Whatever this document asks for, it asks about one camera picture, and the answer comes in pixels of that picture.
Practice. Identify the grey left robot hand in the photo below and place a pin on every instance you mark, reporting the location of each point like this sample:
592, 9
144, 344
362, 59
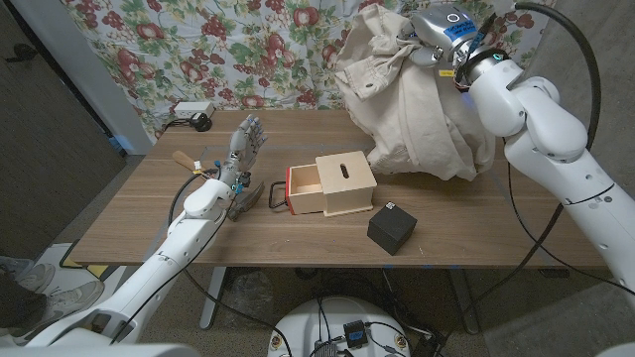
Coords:
243, 146

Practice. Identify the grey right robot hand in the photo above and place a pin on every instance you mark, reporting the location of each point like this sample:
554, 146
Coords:
446, 30

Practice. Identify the beige jacket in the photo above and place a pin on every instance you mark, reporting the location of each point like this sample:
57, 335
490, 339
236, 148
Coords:
412, 119

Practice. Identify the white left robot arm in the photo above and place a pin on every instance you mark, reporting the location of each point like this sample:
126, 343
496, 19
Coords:
183, 238

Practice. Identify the wooden drawer red front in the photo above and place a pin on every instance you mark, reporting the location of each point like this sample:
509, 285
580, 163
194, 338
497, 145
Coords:
302, 199

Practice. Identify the wooden box housing with slot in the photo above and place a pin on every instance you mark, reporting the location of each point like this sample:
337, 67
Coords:
347, 191

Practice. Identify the black box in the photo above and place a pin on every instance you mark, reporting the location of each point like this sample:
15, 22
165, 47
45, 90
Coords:
392, 228

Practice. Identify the black plug adapter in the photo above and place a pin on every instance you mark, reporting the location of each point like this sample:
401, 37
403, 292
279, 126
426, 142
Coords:
202, 122

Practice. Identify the white power strip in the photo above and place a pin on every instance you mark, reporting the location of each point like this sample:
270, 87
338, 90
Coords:
193, 109

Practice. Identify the floral fruit print backdrop cloth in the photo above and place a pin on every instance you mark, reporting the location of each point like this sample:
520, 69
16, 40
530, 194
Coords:
223, 49

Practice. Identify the clear plastic bag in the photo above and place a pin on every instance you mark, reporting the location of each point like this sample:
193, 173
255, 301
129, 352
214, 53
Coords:
248, 297

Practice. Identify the white table leg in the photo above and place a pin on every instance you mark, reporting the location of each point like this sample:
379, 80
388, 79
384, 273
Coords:
212, 297

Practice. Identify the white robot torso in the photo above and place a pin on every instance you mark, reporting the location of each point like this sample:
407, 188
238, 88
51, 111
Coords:
307, 327

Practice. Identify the black module with blue label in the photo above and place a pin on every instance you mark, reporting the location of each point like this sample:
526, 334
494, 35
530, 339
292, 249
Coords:
355, 334

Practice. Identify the grey sneaker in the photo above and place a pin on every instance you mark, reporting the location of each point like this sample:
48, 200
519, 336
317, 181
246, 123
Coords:
35, 277
74, 296

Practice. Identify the grey table leg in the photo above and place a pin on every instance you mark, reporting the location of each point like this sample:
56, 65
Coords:
464, 302

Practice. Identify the dark trouser leg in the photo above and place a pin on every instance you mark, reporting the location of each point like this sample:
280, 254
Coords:
17, 305

